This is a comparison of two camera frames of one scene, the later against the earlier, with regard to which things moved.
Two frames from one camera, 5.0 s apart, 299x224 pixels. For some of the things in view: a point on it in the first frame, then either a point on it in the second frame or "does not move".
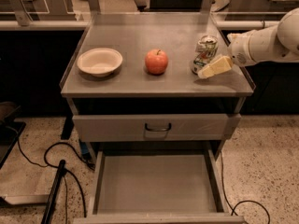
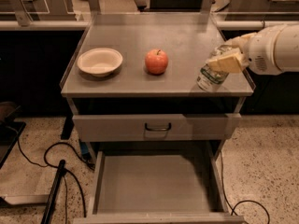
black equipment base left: [10, 128] does not move
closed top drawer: [155, 127] does not move
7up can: [206, 50] → [210, 77]
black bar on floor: [47, 217] does not move
